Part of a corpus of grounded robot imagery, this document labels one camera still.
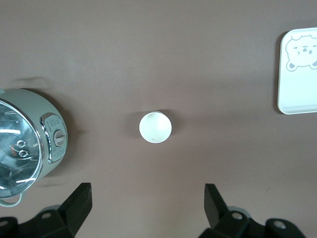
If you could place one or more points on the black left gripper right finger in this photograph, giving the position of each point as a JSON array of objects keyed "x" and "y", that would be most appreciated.
[{"x": 215, "y": 205}]

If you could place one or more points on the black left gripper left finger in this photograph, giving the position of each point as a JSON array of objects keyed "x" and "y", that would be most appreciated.
[{"x": 79, "y": 205}]

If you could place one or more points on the white plastic cup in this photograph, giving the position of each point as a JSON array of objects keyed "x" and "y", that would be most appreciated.
[{"x": 155, "y": 127}]

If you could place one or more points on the cream tray with bear print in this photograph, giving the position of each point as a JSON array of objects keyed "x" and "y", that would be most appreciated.
[{"x": 297, "y": 86}]

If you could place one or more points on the green electric cooking pot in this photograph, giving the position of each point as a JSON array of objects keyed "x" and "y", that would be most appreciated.
[{"x": 53, "y": 109}]

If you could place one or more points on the brown table cover mat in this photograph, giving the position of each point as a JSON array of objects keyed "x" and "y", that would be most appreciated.
[{"x": 173, "y": 62}]

